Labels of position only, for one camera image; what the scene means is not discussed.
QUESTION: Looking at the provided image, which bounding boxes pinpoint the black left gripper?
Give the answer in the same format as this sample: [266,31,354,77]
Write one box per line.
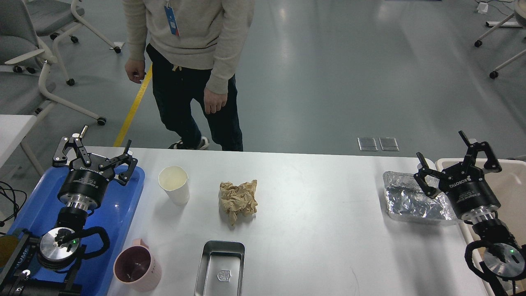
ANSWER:
[53,136,138,210]

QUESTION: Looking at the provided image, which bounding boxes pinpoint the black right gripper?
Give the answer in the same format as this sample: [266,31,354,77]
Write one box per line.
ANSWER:
[413,131,503,221]

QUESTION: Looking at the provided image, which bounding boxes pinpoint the pink plastic mug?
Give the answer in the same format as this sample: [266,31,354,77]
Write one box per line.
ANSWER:
[113,238,163,292]

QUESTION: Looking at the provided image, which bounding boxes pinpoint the metal rectangular tin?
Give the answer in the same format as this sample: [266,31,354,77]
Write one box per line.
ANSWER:
[194,240,246,296]

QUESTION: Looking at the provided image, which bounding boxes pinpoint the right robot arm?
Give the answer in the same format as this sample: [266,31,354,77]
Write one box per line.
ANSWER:
[413,131,525,296]

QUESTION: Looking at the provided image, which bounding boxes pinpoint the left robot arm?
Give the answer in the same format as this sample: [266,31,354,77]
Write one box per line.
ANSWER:
[1,134,138,296]

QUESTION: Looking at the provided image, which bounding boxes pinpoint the blue plastic tray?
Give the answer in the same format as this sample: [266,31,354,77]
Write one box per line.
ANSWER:
[8,167,145,296]

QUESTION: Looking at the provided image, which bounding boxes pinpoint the aluminium foil tray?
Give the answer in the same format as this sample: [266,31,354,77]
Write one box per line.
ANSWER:
[383,171,459,226]

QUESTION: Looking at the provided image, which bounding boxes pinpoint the floor socket plate right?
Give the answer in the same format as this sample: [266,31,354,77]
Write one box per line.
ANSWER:
[379,137,400,152]

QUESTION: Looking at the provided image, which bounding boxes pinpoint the floor socket plate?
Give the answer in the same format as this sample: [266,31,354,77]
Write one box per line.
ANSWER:
[357,137,379,152]
[379,137,400,152]

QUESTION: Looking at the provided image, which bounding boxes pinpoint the white paper cup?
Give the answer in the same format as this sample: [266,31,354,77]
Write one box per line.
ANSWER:
[158,166,190,205]

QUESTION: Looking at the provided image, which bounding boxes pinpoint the white side table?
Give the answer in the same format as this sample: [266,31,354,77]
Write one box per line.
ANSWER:
[0,114,44,176]

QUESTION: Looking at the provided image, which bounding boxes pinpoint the floor socket plate left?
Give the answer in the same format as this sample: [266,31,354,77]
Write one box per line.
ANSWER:
[357,137,379,152]

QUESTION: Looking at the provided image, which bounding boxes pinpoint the dark blue HOME mug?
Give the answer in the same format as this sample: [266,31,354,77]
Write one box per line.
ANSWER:
[0,235,19,268]

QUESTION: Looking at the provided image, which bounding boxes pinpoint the grey office chair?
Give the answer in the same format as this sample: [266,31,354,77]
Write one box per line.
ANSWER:
[0,0,106,125]
[24,0,122,54]

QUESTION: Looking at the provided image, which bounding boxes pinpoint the crumpled brown paper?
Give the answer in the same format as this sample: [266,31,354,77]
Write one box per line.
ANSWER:
[219,180,258,226]

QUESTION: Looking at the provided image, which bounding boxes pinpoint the person in beige sweater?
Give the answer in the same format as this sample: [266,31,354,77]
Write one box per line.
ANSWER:
[122,0,255,151]

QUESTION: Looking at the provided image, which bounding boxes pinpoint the white chair base right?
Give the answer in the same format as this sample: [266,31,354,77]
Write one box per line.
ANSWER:
[474,0,526,79]

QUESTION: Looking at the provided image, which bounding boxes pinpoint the black cables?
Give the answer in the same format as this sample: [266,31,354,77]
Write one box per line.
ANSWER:
[0,181,28,227]

